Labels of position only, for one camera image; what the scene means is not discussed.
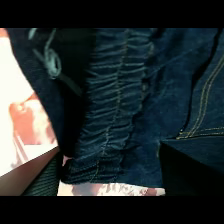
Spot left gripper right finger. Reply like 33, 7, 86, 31
158, 142, 224, 197

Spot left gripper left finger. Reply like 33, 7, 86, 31
21, 151, 64, 197

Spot blue jeans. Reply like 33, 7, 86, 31
5, 27, 224, 188

